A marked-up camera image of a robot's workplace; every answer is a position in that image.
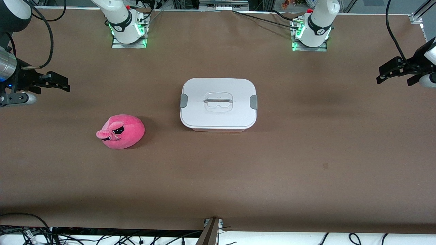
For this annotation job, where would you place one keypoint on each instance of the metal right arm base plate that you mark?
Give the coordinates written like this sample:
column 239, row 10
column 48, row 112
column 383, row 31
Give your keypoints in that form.
column 129, row 45

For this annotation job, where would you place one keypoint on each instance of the small orange background object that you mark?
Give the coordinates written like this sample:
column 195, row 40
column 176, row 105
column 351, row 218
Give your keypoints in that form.
column 285, row 4

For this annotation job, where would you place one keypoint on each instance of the white box lid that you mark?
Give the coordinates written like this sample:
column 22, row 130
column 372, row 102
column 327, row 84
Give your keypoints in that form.
column 218, row 115

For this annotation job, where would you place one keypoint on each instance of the translucent plastic storage box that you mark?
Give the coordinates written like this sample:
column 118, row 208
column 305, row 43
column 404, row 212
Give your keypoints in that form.
column 218, row 130

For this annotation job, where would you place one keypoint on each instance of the pink plush toy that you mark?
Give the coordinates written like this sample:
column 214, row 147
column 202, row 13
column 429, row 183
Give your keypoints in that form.
column 124, row 131

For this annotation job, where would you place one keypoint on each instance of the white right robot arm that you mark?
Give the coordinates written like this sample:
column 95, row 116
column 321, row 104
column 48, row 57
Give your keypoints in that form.
column 122, row 23

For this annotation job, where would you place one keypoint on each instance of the brown camera mount post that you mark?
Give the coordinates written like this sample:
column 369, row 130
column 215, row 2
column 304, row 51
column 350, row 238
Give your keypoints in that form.
column 208, row 234

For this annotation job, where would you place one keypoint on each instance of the grey background device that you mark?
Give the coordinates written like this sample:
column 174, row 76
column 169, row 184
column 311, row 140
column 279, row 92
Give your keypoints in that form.
column 223, row 4

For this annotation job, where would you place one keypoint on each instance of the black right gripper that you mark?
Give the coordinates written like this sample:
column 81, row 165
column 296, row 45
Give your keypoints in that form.
column 24, row 80

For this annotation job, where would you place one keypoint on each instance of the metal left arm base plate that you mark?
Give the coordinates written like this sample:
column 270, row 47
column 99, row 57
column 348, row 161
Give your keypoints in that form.
column 310, row 49

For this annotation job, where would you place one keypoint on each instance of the aluminium frame corner profile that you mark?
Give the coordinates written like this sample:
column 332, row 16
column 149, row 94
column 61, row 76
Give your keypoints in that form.
column 420, row 12

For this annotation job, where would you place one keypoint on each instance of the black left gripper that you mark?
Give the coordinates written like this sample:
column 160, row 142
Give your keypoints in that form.
column 410, row 65

